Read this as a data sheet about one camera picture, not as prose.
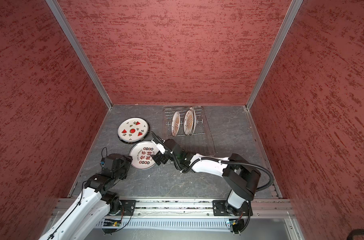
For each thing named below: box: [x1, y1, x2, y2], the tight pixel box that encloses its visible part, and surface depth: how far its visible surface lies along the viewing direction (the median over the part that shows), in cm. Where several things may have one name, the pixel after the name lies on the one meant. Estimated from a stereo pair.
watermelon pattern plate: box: [117, 117, 150, 144], surface depth 105 cm
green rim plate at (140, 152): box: [129, 140, 159, 170], surface depth 94 cm
